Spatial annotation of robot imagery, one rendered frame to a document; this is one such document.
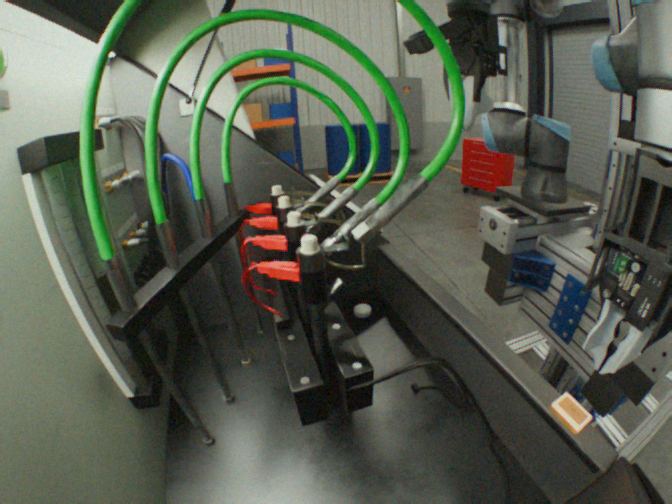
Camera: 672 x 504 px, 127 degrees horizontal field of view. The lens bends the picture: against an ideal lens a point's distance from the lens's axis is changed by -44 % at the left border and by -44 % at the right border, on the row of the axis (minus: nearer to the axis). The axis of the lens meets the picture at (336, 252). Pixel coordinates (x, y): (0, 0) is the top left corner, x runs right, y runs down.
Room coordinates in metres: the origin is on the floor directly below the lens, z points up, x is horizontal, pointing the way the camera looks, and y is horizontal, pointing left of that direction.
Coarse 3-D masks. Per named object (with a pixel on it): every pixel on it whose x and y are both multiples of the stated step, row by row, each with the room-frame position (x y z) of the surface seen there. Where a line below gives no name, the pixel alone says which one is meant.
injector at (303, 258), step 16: (304, 256) 0.25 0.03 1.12; (320, 256) 0.26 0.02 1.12; (304, 272) 0.26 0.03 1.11; (320, 272) 0.26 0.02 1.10; (304, 288) 0.26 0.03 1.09; (320, 288) 0.26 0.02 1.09; (336, 288) 0.27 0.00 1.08; (320, 304) 0.26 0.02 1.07; (320, 320) 0.26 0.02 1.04; (320, 336) 0.26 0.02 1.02; (320, 352) 0.26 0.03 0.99; (320, 368) 0.26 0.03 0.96
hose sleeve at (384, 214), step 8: (416, 176) 0.30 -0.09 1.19; (408, 184) 0.29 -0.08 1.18; (416, 184) 0.29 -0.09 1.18; (424, 184) 0.29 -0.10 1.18; (400, 192) 0.29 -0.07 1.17; (408, 192) 0.29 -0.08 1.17; (416, 192) 0.29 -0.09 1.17; (392, 200) 0.29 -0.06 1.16; (400, 200) 0.29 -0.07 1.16; (408, 200) 0.29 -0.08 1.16; (384, 208) 0.28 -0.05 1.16; (392, 208) 0.28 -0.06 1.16; (400, 208) 0.28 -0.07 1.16; (376, 216) 0.28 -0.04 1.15; (384, 216) 0.28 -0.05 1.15; (392, 216) 0.28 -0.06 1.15; (368, 224) 0.28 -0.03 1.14; (376, 224) 0.28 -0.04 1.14; (384, 224) 0.28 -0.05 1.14; (376, 232) 0.28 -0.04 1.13
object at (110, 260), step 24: (408, 0) 0.29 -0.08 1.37; (120, 24) 0.22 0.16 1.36; (432, 24) 0.30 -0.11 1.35; (96, 72) 0.21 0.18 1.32; (456, 72) 0.31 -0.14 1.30; (96, 96) 0.22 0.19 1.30; (456, 96) 0.31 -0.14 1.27; (456, 120) 0.31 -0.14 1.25; (456, 144) 0.31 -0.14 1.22; (432, 168) 0.30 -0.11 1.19; (96, 192) 0.21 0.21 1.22; (96, 216) 0.21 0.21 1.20; (96, 240) 0.20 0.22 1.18
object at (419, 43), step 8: (464, 16) 0.45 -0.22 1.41; (440, 24) 0.45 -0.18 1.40; (448, 24) 0.44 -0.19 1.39; (456, 24) 0.44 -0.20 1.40; (464, 24) 0.44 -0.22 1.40; (416, 32) 0.44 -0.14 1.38; (424, 32) 0.43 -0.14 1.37; (448, 32) 0.44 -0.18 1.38; (456, 32) 0.44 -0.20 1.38; (408, 40) 0.44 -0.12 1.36; (416, 40) 0.43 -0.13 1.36; (424, 40) 0.43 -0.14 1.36; (408, 48) 0.45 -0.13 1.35; (416, 48) 0.43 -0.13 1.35; (424, 48) 0.43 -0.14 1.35; (432, 48) 0.44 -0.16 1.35
